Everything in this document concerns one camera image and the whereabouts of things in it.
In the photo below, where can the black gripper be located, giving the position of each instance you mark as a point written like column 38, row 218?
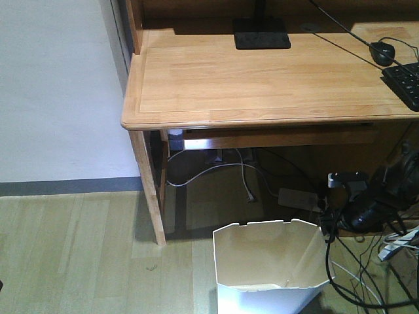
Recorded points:
column 364, row 211

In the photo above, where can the white plastic trash bin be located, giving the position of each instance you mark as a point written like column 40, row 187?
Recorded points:
column 269, row 267

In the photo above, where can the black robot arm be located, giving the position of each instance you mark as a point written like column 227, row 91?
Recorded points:
column 399, row 179

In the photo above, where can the white power strip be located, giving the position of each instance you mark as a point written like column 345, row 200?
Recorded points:
column 298, row 199

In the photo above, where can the wooden desk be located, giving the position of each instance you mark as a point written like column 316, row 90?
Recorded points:
column 186, row 74

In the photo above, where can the black keyboard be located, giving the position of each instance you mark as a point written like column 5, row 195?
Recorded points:
column 403, row 81

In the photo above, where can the black computer mouse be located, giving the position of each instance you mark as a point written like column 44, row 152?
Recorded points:
column 382, row 53

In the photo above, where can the black monitor stand base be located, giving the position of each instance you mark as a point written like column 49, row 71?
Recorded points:
column 260, row 32

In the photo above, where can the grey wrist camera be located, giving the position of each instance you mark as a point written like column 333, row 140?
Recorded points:
column 338, row 179

